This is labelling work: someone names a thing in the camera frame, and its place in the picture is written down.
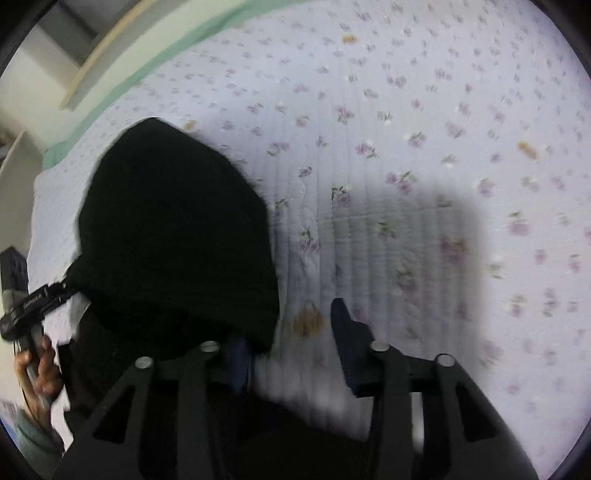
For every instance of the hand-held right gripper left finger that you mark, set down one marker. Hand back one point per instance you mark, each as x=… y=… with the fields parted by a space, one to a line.
x=238 y=364

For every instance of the green bed sheet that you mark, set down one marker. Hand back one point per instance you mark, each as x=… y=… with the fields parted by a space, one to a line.
x=138 y=64

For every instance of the person's left hand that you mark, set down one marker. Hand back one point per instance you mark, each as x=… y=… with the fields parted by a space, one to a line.
x=44 y=369

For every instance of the black garment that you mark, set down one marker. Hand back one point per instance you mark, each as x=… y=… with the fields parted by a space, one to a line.
x=178 y=240

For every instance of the floral quilted blanket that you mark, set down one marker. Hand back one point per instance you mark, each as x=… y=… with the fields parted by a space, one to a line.
x=369 y=184

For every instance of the person's left forearm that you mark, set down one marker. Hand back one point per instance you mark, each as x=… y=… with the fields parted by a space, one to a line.
x=34 y=434

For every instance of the wooden bed frame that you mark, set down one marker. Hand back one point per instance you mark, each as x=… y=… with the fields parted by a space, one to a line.
x=104 y=50

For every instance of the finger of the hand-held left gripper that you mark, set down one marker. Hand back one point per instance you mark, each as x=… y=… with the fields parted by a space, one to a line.
x=62 y=290

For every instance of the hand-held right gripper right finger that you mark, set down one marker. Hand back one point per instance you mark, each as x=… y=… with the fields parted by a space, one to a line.
x=347 y=337

